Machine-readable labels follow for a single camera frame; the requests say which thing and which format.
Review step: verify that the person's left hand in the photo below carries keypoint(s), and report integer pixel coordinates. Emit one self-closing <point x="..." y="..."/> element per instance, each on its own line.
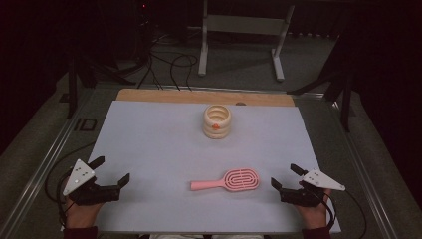
<point x="81" y="215"/>

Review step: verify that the white metal stand frame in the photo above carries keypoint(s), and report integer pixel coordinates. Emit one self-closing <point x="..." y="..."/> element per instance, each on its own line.
<point x="245" y="25"/>

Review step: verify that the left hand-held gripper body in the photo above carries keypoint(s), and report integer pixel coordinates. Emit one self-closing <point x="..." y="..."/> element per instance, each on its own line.
<point x="96" y="194"/>

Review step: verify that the person's right hand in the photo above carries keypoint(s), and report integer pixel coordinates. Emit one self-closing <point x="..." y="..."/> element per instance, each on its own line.
<point x="315" y="215"/>

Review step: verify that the pink hairbrush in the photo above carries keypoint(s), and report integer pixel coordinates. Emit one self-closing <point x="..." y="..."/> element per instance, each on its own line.
<point x="242" y="180"/>

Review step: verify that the cream ribbed holder cup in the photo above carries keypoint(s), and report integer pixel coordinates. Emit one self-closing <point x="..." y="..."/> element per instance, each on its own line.
<point x="216" y="131"/>

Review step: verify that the white table board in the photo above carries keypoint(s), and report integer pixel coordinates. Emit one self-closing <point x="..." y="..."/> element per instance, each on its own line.
<point x="159" y="149"/>

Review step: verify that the metal floor rail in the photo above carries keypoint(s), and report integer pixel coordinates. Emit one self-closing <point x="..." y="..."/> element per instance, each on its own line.
<point x="361" y="172"/>
<point x="43" y="167"/>

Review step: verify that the black tripod stand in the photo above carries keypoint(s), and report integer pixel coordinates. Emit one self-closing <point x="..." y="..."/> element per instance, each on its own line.
<point x="346" y="106"/>
<point x="72" y="93"/>

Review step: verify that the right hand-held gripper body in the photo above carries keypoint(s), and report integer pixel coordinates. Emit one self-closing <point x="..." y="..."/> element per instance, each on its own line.
<point x="298" y="195"/>

